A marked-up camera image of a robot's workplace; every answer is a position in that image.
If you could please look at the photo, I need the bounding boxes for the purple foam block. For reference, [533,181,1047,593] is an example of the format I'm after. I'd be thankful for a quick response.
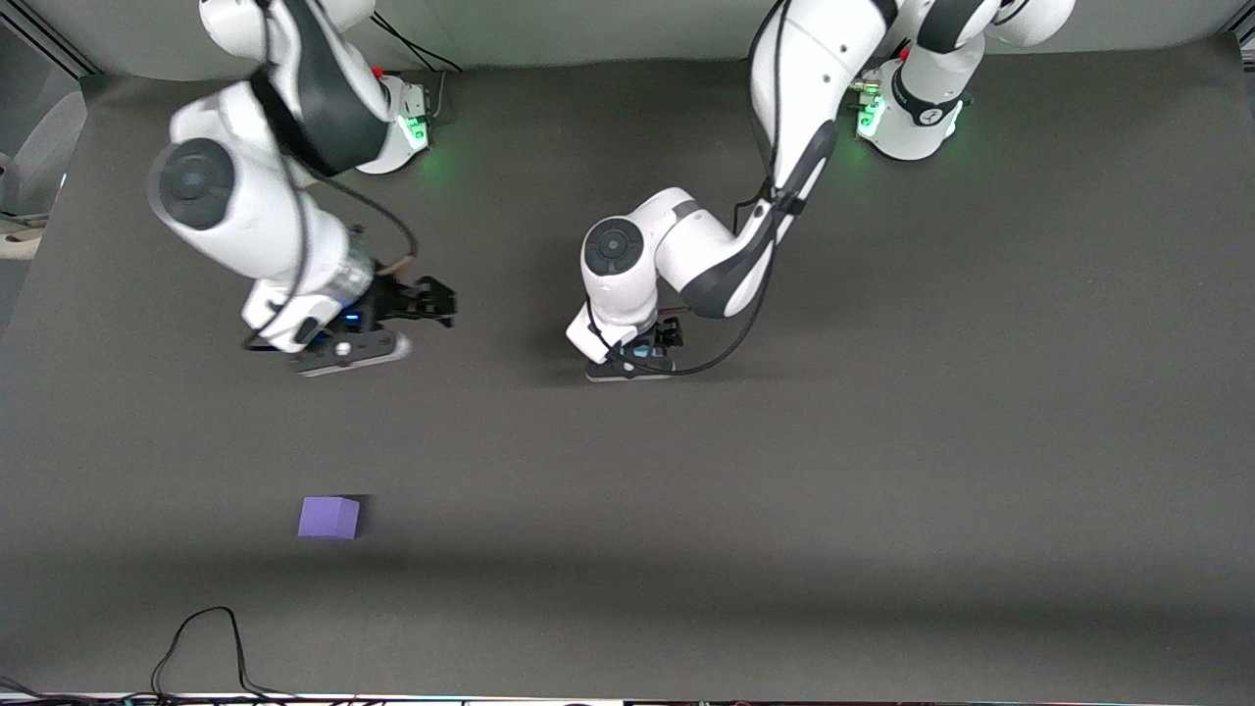
[297,496,362,540]

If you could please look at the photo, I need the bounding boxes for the dark grey table mat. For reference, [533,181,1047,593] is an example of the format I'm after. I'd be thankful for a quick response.
[0,31,1255,703]

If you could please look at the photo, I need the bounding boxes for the translucent white plastic object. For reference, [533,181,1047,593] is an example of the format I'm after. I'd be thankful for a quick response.
[0,90,89,262]

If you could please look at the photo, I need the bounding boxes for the black right arm wrist cable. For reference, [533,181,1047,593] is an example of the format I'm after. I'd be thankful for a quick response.
[253,0,421,276]

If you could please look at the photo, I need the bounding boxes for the black arm wrist cable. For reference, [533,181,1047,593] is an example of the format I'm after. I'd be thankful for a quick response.
[588,0,795,379]
[253,0,421,276]

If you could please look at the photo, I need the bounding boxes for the black left arm wrist cable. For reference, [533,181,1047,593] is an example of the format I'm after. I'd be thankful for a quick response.
[588,0,795,379]

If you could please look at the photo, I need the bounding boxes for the black right arm base cables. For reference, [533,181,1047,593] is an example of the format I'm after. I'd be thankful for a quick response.
[371,14,464,126]

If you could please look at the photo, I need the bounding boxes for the thin black looped cable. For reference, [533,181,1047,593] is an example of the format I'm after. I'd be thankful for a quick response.
[0,606,325,705]

